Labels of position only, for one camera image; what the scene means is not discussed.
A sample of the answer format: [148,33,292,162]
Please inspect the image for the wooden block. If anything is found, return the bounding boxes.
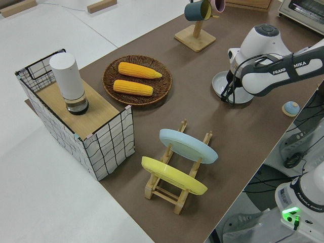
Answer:
[0,0,38,18]
[87,0,117,14]

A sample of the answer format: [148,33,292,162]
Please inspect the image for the wooden board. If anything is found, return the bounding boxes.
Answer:
[35,81,119,135]

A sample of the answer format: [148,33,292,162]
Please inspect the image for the round brown wicker basket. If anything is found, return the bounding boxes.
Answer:
[102,55,173,106]

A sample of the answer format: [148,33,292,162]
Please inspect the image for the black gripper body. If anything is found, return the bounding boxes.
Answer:
[225,69,241,90]

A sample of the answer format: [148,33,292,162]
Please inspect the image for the black floor cable bundle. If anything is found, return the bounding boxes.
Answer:
[282,86,324,170]

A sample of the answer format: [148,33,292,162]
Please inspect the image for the gray round plate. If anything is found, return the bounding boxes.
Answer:
[212,70,255,105]

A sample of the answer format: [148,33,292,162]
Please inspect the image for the yellow plate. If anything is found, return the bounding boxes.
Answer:
[141,156,209,195]

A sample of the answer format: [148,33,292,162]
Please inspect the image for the teal mug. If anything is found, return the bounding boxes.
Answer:
[184,0,213,22]

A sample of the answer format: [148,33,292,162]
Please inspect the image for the blue round bell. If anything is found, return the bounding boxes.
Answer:
[281,101,301,117]

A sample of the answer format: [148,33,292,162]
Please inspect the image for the white cylinder device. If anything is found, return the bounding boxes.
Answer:
[49,52,90,116]

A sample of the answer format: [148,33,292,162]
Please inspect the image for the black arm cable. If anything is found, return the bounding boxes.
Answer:
[222,52,279,105]

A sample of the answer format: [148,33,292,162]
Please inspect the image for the black wire basket box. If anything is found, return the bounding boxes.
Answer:
[14,49,135,182]

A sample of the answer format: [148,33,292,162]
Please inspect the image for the wooden mug tree stand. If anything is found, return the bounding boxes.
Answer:
[174,14,220,53]

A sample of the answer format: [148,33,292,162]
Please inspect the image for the light blue plate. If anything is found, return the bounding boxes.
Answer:
[159,128,219,165]

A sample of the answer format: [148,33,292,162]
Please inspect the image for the yellow corn cob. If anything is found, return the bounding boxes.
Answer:
[118,62,163,79]
[113,79,154,97]

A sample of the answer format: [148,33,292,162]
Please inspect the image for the pink mug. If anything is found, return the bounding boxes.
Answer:
[211,0,226,13]

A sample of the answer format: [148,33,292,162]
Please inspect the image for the white toaster oven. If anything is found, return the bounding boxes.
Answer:
[278,0,324,35]

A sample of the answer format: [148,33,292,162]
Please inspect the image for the wooden plate rack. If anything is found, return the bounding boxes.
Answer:
[144,119,213,215]

